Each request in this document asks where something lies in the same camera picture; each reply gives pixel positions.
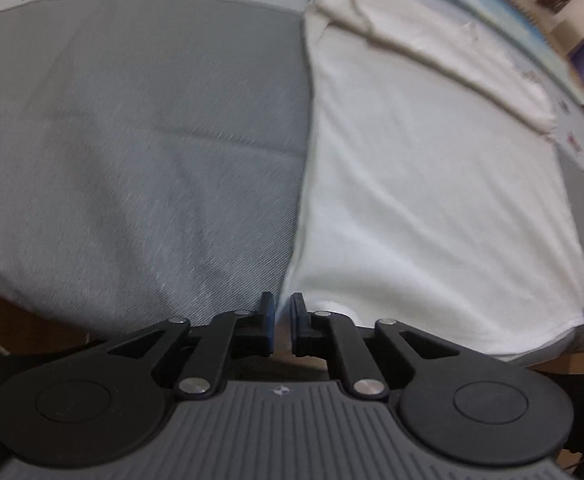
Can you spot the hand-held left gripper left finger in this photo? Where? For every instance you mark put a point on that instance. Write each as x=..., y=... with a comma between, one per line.
x=268, y=325

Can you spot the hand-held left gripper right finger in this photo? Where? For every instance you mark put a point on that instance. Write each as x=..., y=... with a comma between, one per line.
x=297, y=325

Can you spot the white long-sleeve shirt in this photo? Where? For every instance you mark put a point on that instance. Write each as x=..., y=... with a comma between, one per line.
x=422, y=185

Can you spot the light blue patterned blanket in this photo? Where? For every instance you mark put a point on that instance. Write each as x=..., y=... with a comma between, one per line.
x=522, y=25

